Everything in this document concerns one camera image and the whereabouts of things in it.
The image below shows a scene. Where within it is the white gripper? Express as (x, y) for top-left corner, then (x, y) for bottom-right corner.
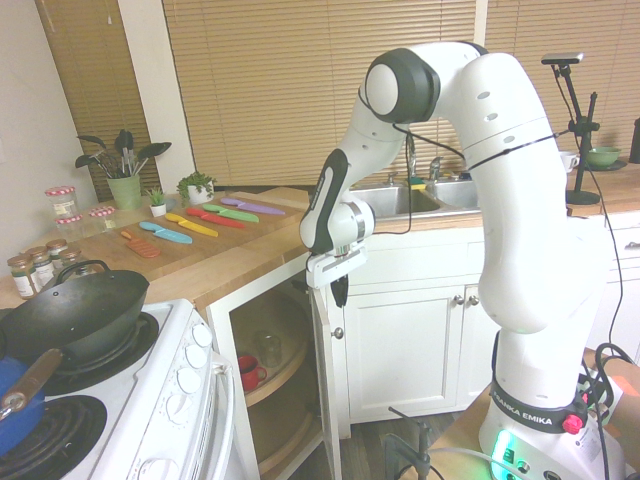
(305, 243), (370, 308)

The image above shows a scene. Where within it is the white corner cabinet door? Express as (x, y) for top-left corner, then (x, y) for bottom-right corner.
(308, 279), (352, 480)

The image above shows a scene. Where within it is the white sink cabinet door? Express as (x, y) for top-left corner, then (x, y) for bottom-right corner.
(463, 284), (497, 404)
(344, 284), (467, 424)

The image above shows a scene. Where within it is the clear glass jar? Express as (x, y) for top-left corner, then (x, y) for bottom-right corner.
(255, 332), (282, 369)

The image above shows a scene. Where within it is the wooden lazy susan shelf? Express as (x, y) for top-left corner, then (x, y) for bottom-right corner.
(229, 289), (313, 408)
(248, 369), (325, 476)

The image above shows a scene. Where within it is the stainless steel sink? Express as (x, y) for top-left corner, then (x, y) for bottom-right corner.
(348, 178), (484, 222)

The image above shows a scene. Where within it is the purple knife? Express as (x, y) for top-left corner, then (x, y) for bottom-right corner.
(219, 196), (287, 217)

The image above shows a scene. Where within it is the large wooden cutting board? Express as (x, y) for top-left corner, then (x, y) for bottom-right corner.
(67, 189), (310, 282)

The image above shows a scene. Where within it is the red mug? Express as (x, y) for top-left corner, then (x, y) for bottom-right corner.
(237, 354), (269, 392)

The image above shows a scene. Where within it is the green knife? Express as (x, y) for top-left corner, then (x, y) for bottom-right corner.
(201, 202), (262, 224)

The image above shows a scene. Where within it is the red knife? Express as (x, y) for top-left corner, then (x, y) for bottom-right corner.
(185, 206), (248, 230)

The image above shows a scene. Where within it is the metal faucet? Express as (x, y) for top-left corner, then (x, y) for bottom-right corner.
(404, 132), (446, 182)

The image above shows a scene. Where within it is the yellow knife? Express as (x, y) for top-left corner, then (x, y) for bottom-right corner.
(164, 211), (220, 238)

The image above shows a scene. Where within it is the leafy plant white pot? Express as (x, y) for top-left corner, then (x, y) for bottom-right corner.
(176, 170), (218, 208)

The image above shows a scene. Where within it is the black table clamp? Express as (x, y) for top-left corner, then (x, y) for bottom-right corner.
(381, 405), (434, 480)

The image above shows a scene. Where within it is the blue knife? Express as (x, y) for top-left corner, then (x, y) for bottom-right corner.
(138, 220), (194, 246)

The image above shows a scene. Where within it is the white electric stove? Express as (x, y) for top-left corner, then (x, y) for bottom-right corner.
(0, 298), (237, 480)

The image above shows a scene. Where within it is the orange knife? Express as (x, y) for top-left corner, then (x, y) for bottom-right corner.
(119, 229), (163, 260)

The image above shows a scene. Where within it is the small succulent white pot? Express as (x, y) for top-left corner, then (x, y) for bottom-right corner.
(144, 186), (169, 218)

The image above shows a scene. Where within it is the wide wooden window blind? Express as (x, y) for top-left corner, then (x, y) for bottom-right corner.
(162, 0), (477, 190)

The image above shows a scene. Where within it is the black coil burner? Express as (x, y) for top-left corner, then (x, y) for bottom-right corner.
(43, 312), (161, 396)
(0, 394), (109, 480)

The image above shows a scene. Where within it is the black spoon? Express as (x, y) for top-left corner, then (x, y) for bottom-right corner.
(115, 128), (136, 177)
(136, 141), (173, 175)

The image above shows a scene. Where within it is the green utensil holder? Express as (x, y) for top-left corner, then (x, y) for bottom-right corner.
(106, 173), (144, 212)

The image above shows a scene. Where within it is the glass jar gingham lid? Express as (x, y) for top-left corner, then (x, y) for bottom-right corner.
(89, 205), (118, 234)
(44, 185), (79, 219)
(54, 214), (84, 244)

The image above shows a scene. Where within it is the spice jar brown lid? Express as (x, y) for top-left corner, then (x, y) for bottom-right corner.
(25, 245), (56, 292)
(58, 247), (84, 277)
(6, 254), (42, 301)
(45, 238), (69, 272)

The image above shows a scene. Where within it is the black ladle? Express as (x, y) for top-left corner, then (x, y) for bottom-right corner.
(74, 153), (114, 178)

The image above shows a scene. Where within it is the white drawer front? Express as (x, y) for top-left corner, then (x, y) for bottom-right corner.
(603, 225), (640, 282)

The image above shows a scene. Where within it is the black spatula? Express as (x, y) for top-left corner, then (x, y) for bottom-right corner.
(76, 134), (112, 156)

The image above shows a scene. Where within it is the green bowl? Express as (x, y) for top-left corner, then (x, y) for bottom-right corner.
(584, 145), (623, 169)

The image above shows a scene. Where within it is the dark plate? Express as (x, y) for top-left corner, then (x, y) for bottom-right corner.
(581, 158), (628, 173)

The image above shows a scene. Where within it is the narrow wooden window blind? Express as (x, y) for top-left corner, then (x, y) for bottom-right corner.
(35, 0), (162, 190)

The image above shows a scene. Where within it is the blue pot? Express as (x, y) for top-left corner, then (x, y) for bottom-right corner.
(0, 354), (47, 447)

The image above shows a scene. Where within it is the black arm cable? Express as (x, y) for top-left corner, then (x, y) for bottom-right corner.
(357, 84), (571, 235)

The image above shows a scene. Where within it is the white corner cabinet frame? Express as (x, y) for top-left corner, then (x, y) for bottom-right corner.
(205, 252), (321, 480)

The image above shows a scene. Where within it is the white oven door handle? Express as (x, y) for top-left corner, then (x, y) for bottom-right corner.
(211, 352), (237, 480)

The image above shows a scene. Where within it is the white cable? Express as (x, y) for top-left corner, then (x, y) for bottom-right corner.
(426, 446), (495, 480)

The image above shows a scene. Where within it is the black wok wooden handle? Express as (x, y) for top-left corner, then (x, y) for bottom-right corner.
(0, 259), (151, 424)

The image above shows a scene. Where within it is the black camera stand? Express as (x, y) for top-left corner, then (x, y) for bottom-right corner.
(551, 63), (602, 206)

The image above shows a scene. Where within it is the black camera cable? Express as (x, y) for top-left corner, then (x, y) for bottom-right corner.
(579, 63), (626, 354)

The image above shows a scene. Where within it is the black base cable bundle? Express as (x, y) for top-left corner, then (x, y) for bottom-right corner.
(578, 342), (632, 480)

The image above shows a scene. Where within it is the grey exterior camera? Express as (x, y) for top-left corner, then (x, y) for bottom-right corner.
(540, 51), (585, 67)

